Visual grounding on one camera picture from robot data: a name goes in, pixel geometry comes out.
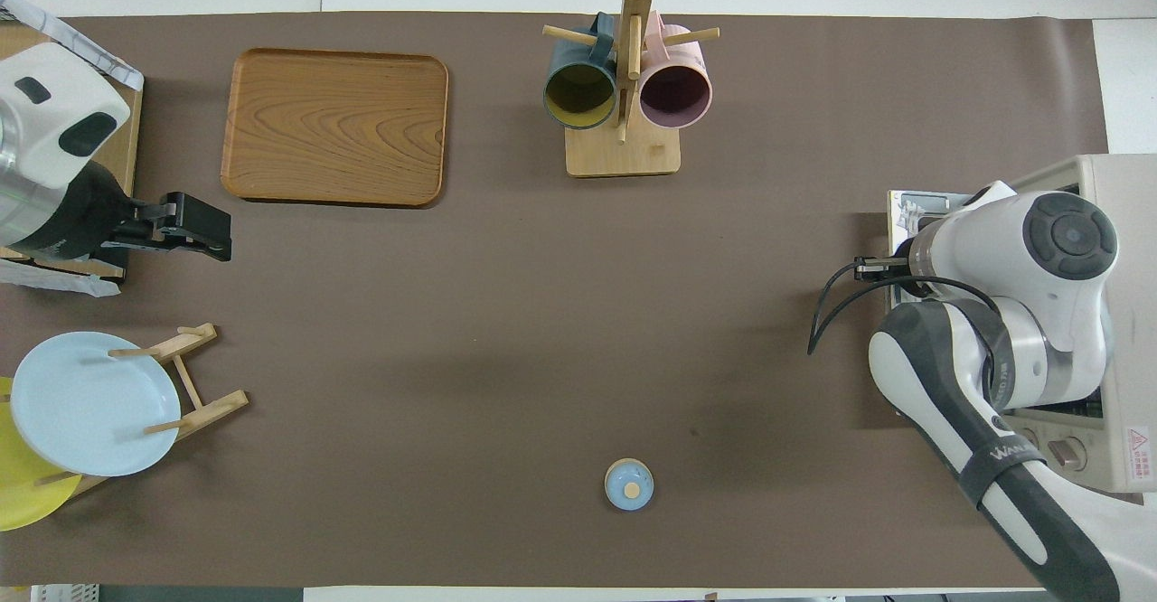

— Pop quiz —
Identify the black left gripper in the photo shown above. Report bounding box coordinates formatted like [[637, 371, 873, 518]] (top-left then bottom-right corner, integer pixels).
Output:
[[11, 161, 232, 262]]

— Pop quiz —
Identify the small blue lidded jar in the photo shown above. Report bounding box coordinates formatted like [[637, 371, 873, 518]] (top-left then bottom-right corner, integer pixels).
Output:
[[604, 458, 655, 512]]

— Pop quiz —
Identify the yellow plate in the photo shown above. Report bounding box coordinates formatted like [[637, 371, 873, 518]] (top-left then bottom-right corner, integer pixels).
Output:
[[0, 376, 82, 532]]

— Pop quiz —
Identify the light blue plate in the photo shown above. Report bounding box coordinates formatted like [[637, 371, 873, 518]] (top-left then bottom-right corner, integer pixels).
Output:
[[10, 331, 182, 478]]

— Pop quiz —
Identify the brown table mat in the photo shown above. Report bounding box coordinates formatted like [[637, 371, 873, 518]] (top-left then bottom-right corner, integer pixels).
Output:
[[0, 12, 1154, 589]]

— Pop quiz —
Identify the pink mug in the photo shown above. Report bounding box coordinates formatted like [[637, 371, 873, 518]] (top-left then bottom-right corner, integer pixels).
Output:
[[638, 12, 714, 130]]

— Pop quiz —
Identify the wooden plate rack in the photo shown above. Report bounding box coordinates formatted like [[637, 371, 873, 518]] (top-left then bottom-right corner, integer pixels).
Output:
[[36, 322, 249, 499]]

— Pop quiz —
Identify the wooden mug tree stand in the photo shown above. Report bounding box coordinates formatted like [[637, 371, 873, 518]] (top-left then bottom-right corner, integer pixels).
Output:
[[542, 0, 721, 178]]

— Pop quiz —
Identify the dark teal mug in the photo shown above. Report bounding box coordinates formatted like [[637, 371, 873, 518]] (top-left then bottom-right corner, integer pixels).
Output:
[[542, 13, 620, 131]]

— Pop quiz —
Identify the beige toaster oven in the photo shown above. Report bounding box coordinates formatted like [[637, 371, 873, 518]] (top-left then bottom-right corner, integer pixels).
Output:
[[999, 154, 1157, 494]]

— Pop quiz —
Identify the wooden serving tray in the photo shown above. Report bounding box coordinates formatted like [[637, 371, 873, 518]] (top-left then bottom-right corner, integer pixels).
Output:
[[221, 48, 450, 209]]

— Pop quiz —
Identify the white checked cloth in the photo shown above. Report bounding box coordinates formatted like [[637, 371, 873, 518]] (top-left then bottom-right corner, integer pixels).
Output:
[[0, 0, 146, 93]]

